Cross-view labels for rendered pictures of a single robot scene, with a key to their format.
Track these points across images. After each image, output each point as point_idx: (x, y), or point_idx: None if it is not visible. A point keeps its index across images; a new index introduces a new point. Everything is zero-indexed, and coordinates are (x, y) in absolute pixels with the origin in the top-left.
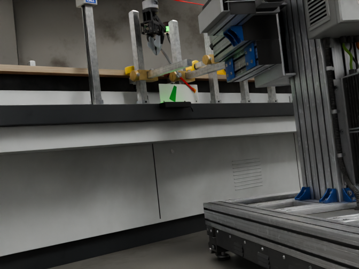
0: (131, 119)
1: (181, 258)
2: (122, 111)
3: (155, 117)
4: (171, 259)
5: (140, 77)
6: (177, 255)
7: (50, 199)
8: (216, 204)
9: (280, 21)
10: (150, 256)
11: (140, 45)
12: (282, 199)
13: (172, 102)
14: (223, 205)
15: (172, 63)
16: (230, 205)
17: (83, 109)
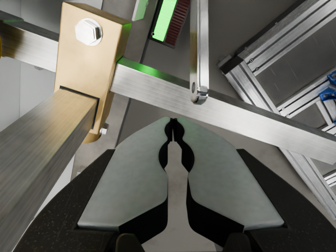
0: (127, 111)
1: (188, 63)
2: (120, 134)
3: (146, 49)
4: (180, 67)
5: (107, 114)
6: (178, 52)
7: None
8: (244, 89)
9: None
10: (154, 58)
11: (23, 208)
12: (305, 40)
13: (185, 20)
14: (254, 103)
15: (268, 143)
16: (261, 106)
17: None
